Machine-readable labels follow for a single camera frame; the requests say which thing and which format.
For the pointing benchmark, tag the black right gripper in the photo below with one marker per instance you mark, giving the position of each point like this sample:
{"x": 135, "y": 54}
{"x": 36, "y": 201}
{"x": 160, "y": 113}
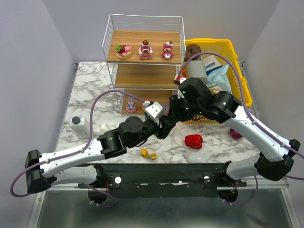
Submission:
{"x": 175, "y": 104}

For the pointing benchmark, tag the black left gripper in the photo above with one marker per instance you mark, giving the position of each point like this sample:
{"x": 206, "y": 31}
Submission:
{"x": 164, "y": 128}

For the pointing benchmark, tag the purple bunny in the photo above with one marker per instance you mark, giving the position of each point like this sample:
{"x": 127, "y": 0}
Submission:
{"x": 131, "y": 107}

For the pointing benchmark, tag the purple bunny figure toy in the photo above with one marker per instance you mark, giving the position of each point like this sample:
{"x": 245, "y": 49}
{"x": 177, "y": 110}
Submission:
{"x": 166, "y": 108}

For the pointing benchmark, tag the pink bear cake toy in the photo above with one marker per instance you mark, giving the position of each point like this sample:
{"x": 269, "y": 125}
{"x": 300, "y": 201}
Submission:
{"x": 167, "y": 50}

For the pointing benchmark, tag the pink bear strawberry toy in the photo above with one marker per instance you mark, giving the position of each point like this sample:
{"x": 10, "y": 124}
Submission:
{"x": 145, "y": 50}

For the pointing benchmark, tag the pink strawberry cake toy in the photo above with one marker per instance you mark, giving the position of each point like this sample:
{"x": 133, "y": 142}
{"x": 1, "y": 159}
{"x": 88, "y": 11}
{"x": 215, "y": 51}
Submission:
{"x": 123, "y": 52}

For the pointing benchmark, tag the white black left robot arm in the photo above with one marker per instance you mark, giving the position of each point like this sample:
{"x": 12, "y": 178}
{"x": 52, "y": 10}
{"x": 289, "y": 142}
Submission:
{"x": 41, "y": 168}

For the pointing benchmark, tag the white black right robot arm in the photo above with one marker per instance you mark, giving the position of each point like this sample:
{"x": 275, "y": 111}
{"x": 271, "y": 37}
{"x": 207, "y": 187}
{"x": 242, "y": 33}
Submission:
{"x": 275, "y": 158}

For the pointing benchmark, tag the yellow duck toy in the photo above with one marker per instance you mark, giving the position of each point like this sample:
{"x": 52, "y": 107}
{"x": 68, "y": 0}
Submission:
{"x": 144, "y": 153}

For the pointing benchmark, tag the light blue snack bag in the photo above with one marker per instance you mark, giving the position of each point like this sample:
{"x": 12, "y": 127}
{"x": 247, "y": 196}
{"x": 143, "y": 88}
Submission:
{"x": 218, "y": 81}

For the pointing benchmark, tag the grey paper roll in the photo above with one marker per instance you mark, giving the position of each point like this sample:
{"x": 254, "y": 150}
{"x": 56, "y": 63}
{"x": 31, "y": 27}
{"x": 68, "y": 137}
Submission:
{"x": 196, "y": 68}

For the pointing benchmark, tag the white blue box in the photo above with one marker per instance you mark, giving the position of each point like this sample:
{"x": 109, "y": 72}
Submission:
{"x": 211, "y": 63}

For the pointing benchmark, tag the red bell pepper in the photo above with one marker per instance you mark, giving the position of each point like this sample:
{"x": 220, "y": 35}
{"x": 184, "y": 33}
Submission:
{"x": 194, "y": 141}

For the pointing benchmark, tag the brown chocolate donut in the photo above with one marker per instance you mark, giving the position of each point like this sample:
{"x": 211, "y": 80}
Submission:
{"x": 191, "y": 50}

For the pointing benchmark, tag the white bottle grey cap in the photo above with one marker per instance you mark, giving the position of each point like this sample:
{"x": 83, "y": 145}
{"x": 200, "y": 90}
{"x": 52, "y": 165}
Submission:
{"x": 80, "y": 126}

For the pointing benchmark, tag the purple onion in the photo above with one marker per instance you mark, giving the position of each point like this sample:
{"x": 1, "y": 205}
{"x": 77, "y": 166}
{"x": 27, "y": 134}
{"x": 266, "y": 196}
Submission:
{"x": 234, "y": 134}

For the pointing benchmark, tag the yellow plastic basket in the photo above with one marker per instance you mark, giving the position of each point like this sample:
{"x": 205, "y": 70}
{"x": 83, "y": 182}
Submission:
{"x": 225, "y": 48}

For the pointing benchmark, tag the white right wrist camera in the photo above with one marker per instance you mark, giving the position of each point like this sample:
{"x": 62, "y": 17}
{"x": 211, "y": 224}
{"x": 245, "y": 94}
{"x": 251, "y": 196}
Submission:
{"x": 177, "y": 81}

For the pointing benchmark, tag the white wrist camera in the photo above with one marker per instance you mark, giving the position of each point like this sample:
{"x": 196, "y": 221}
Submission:
{"x": 154, "y": 110}
{"x": 177, "y": 81}

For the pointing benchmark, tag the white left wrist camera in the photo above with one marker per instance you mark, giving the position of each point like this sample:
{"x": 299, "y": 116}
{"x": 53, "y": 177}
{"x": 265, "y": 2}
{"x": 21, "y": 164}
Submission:
{"x": 154, "y": 110}

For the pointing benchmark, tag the white wire wooden shelf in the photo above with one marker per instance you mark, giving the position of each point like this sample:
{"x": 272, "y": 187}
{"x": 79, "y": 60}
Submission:
{"x": 151, "y": 79}

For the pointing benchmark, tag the aluminium frame rail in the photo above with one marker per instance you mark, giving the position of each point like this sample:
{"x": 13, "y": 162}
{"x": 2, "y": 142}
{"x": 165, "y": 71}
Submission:
{"x": 67, "y": 206}

